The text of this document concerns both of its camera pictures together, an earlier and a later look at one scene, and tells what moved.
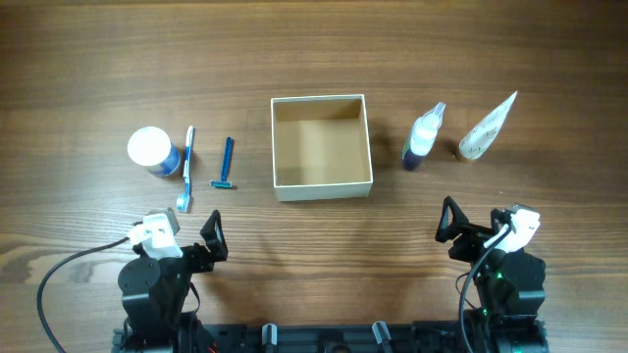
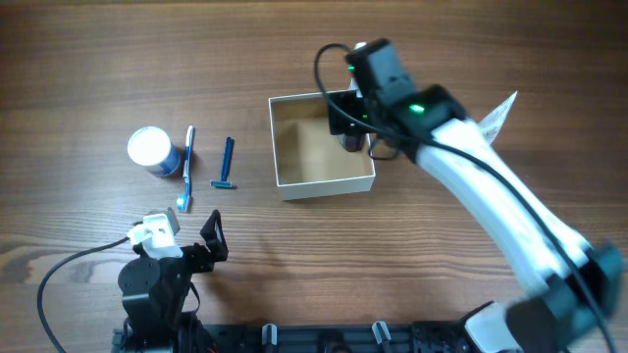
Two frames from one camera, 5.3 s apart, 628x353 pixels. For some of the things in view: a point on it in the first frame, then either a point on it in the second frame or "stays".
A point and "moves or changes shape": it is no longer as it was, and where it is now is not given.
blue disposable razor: (224, 183) stays
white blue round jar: (151, 146) stays
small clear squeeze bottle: (422, 135) moves or changes shape
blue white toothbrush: (184, 204) stays
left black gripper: (199, 251) stays
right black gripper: (467, 238) -> (344, 116)
